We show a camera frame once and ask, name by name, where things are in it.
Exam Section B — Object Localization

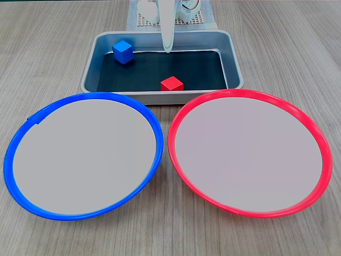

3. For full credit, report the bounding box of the blue cube block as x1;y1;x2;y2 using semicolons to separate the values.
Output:
111;40;134;65

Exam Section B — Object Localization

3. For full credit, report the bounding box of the red cube block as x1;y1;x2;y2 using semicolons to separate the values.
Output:
160;76;184;92

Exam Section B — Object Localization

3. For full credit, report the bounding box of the black tray liner mat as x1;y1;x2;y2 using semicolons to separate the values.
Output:
96;49;229;92

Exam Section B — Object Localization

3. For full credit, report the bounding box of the silver metal tray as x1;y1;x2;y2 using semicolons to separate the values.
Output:
80;29;245;106

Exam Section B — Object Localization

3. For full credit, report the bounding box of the red rimmed white dish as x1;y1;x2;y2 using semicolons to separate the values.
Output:
167;89;333;220

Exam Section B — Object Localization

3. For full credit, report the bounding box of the blue rimmed white dish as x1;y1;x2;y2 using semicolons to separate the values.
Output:
3;91;164;221

